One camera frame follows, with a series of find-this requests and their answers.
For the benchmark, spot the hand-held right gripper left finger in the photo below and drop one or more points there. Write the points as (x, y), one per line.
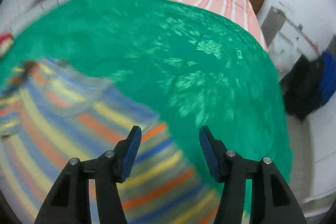
(130, 155)

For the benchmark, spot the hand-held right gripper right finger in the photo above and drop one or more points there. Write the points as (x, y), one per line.
(210, 155)

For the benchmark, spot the striped small shirt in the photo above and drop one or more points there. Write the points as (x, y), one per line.
(65, 134)

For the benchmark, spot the dark clothes pile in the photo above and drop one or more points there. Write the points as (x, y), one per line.
(302, 90)

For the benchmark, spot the green blanket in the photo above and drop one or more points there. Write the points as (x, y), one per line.
(170, 56)

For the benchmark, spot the white cabinet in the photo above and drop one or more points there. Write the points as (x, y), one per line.
(291, 48)

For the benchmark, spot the blue cloth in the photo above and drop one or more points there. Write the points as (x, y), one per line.
(328, 74)

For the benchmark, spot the red and white cloth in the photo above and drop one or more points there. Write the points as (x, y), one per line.
(5, 43)

